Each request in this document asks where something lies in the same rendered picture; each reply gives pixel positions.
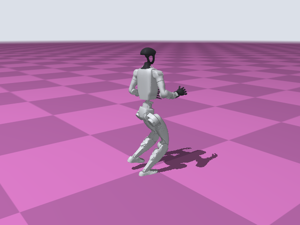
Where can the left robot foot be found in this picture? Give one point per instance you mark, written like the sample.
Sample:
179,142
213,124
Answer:
131,159

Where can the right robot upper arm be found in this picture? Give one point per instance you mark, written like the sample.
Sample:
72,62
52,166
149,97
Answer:
158,75

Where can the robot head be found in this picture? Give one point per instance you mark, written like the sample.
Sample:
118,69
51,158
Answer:
148,52

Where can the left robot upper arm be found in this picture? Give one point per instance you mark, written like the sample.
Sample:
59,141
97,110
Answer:
132,89

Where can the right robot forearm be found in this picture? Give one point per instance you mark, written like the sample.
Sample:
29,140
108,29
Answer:
171,95

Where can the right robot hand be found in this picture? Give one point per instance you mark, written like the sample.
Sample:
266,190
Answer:
181,92

